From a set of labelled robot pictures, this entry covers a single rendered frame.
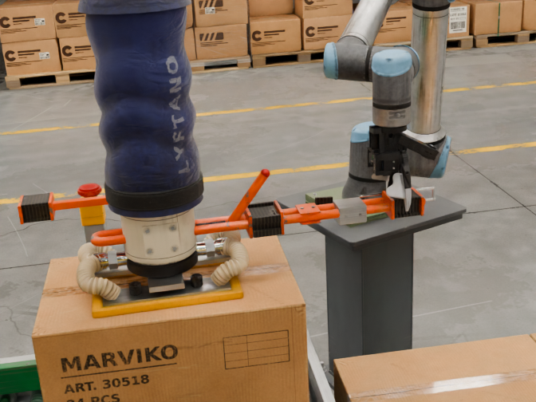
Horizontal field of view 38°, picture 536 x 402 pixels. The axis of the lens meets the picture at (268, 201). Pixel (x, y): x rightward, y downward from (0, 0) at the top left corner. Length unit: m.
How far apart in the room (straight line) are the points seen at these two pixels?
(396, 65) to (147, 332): 0.82
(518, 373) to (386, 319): 0.78
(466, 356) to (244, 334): 0.80
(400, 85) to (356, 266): 1.11
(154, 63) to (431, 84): 1.17
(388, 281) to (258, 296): 1.14
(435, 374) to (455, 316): 1.41
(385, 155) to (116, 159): 0.63
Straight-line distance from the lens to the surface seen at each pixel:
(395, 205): 1.94
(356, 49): 1.98
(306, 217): 1.88
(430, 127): 2.66
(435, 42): 2.53
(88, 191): 2.33
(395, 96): 1.85
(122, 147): 1.72
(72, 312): 1.84
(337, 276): 2.94
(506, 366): 2.34
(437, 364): 2.32
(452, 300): 3.80
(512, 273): 4.09
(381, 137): 1.89
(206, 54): 8.97
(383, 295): 2.90
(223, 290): 1.81
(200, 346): 1.79
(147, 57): 1.65
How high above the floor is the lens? 1.80
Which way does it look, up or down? 21 degrees down
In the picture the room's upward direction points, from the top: 3 degrees counter-clockwise
